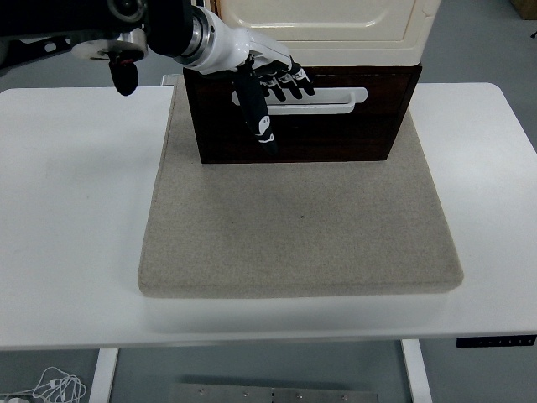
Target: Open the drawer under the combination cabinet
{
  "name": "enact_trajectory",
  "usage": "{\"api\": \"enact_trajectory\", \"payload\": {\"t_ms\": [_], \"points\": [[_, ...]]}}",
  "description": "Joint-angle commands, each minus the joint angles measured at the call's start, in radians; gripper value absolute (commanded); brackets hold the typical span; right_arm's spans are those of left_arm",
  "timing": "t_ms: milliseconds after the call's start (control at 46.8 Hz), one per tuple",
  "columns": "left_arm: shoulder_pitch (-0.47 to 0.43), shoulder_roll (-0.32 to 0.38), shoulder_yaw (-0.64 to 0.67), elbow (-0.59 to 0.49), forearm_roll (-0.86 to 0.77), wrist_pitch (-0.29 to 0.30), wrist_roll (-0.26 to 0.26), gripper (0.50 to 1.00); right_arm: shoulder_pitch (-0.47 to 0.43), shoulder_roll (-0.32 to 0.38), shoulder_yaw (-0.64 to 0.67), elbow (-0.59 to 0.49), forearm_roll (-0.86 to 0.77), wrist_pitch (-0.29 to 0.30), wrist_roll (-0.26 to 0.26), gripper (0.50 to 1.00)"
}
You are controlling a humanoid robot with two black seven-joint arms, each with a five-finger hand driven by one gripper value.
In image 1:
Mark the white and black hand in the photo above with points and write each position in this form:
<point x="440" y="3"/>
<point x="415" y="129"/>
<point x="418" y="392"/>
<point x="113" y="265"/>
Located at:
<point x="235" y="46"/>

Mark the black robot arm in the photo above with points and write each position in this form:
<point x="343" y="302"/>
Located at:
<point x="168" y="29"/>

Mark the cream plastic cabinet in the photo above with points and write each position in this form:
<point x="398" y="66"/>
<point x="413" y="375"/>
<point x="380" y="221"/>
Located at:
<point x="356" y="46"/>

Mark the dark wooden drawer housing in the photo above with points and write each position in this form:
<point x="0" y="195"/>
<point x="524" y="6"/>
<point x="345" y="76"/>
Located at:
<point x="335" y="142"/>

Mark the beige fabric mat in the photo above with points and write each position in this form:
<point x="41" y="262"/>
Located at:
<point x="293" y="231"/>

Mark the brown cardboard box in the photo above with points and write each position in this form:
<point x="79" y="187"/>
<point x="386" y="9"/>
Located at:
<point x="526" y="7"/>

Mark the grey metal plate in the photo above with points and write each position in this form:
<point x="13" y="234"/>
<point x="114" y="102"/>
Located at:
<point x="272" y="394"/>

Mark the white table leg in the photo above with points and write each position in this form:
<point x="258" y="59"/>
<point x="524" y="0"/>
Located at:
<point x="102" y="378"/>
<point x="417" y="373"/>

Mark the black table control panel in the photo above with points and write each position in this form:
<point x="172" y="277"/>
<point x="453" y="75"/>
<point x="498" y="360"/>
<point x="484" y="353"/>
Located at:
<point x="495" y="341"/>

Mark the white charger adapter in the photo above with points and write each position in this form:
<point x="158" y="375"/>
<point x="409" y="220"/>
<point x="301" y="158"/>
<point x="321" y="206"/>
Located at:
<point x="12" y="399"/>

